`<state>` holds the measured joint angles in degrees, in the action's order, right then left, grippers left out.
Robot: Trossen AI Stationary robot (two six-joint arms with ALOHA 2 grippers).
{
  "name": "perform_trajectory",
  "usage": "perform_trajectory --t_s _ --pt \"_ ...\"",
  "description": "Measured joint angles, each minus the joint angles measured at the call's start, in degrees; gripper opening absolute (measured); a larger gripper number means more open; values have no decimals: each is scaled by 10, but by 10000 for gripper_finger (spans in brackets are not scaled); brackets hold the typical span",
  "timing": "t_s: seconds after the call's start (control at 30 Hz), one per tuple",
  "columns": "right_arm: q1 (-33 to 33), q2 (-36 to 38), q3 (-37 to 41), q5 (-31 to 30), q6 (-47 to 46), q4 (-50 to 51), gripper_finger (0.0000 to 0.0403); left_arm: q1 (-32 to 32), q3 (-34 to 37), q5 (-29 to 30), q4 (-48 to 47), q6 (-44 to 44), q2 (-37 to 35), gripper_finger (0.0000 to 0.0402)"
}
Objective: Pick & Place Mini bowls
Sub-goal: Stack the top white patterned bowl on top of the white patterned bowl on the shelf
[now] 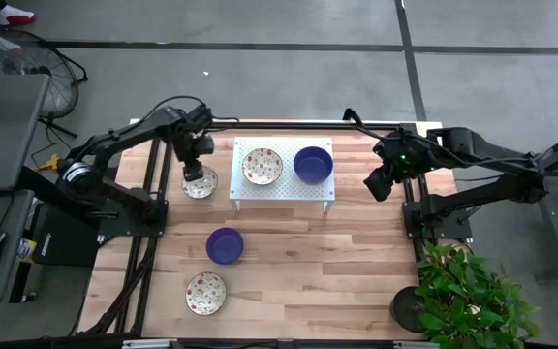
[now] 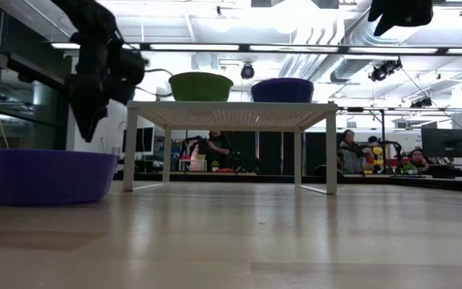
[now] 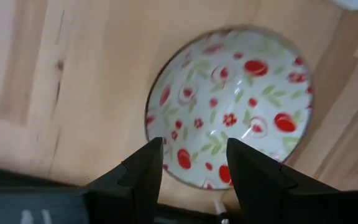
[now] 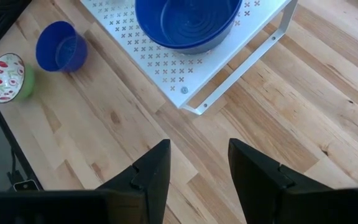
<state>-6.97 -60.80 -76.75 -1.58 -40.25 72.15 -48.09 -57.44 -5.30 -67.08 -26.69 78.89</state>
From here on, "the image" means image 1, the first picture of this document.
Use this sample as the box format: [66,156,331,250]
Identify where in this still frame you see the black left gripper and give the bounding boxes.
[171,129,206,184]

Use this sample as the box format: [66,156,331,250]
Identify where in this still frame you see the floral plate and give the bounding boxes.
[181,164,220,201]

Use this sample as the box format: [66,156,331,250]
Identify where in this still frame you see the small blue plastic bowl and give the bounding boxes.
[293,145,335,186]
[205,226,245,267]

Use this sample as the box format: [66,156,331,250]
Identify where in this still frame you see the white perforated metal shelf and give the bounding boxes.
[229,136,337,213]

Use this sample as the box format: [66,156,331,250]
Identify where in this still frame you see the black plant pot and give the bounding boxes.
[388,285,428,334]

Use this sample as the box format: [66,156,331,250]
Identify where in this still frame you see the green leafy potted plant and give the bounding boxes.
[413,240,543,349]

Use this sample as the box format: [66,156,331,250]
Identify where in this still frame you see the black computer case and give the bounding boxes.
[31,202,102,268]

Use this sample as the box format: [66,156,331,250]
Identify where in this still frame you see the black floor fan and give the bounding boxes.
[0,28,89,141]

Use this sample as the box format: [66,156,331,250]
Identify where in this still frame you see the small yellow packet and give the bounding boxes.
[15,237,38,264]

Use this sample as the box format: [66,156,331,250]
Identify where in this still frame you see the grey keyboard tray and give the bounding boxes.
[0,188,36,306]

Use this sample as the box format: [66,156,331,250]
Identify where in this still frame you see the grey desk top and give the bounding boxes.
[0,73,50,193]

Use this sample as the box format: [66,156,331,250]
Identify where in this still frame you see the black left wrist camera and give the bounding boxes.
[193,134,216,157]

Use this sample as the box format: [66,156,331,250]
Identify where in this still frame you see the black frame bracket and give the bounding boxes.
[341,107,365,128]

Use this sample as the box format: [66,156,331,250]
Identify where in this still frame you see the black aluminium table frame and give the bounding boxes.
[77,119,430,349]

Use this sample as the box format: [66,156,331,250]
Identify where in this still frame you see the yellow cable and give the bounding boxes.
[34,153,63,174]

